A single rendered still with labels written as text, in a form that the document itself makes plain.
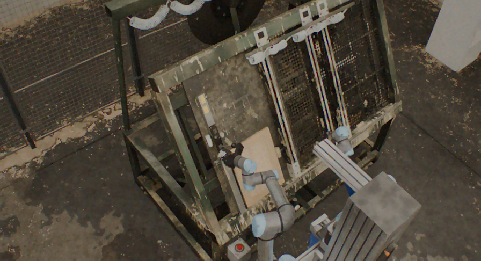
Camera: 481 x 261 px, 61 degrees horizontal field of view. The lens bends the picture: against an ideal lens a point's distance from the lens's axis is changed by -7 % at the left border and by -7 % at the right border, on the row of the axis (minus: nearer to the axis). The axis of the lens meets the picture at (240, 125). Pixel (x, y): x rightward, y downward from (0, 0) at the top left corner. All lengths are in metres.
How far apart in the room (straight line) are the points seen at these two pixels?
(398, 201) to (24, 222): 3.54
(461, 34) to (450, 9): 0.37
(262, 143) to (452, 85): 3.64
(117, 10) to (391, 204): 1.92
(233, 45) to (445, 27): 4.04
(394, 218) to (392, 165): 2.92
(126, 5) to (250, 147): 1.29
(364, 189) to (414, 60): 4.46
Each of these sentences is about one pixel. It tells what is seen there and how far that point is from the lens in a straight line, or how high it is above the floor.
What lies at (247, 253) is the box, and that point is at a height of 0.91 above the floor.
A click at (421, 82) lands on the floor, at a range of 6.07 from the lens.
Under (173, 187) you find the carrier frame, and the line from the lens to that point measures 3.48.
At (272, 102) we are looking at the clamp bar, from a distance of 3.12.
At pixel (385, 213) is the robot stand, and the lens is 2.03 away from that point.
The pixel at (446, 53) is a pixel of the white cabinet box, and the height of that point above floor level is 0.17.
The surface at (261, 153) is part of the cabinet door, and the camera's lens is 3.19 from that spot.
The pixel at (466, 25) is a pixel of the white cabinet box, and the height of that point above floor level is 0.71.
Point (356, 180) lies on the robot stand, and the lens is 2.11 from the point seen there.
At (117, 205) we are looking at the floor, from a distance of 4.41.
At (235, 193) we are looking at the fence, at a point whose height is 1.06.
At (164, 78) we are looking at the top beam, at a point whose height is 1.94.
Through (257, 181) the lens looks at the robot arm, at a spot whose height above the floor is 1.51.
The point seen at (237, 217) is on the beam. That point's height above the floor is 0.90.
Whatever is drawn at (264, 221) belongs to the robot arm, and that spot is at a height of 1.67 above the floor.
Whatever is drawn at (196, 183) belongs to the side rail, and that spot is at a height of 1.27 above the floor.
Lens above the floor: 3.67
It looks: 48 degrees down
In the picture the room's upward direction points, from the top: 3 degrees clockwise
